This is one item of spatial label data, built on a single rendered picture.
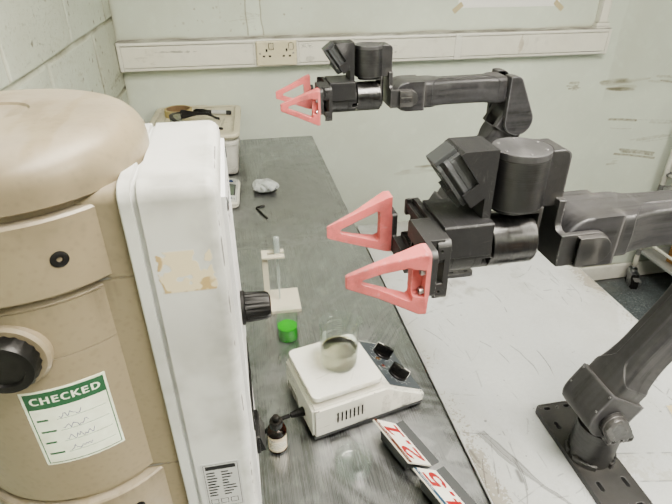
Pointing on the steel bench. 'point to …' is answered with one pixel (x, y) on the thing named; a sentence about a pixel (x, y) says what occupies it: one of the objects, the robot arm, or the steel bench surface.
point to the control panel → (388, 367)
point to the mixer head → (121, 310)
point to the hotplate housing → (348, 404)
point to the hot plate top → (324, 389)
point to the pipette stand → (277, 289)
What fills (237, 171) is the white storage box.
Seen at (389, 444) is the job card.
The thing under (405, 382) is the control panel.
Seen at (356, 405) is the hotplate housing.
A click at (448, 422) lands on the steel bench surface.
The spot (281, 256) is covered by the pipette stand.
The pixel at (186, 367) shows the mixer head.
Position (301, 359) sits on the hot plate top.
